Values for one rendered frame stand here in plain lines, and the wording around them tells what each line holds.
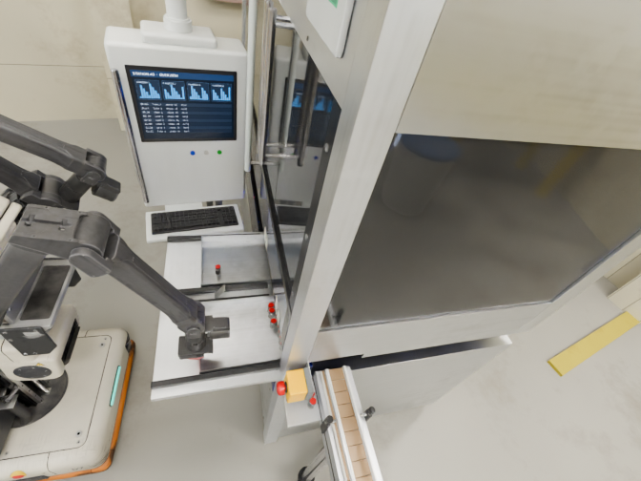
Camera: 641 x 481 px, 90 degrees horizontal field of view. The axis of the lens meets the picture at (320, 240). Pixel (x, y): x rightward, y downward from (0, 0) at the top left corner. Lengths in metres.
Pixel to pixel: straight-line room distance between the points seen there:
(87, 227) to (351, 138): 0.50
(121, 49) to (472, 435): 2.58
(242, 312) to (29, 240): 0.78
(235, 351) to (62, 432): 0.93
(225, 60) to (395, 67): 1.11
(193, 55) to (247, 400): 1.73
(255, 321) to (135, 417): 1.05
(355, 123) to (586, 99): 0.37
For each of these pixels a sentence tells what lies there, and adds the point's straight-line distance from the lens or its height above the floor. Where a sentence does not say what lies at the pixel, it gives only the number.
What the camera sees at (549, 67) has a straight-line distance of 0.58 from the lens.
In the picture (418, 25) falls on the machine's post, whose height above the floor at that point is 1.93.
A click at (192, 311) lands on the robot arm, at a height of 1.21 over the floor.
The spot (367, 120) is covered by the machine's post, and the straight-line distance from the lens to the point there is 0.46.
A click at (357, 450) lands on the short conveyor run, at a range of 1.13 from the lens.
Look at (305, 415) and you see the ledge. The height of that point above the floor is 0.88.
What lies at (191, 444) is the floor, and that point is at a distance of 2.06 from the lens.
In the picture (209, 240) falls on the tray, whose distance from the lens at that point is 1.53.
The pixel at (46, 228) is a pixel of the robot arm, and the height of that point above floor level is 1.54.
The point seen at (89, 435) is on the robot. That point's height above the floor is 0.28.
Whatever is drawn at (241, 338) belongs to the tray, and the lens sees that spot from 1.25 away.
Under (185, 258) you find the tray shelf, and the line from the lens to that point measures 1.48.
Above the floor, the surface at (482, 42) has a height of 1.92.
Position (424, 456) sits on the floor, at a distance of 2.26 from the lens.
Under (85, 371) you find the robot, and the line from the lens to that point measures 2.00.
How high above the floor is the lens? 2.00
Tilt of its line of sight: 45 degrees down
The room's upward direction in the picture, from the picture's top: 16 degrees clockwise
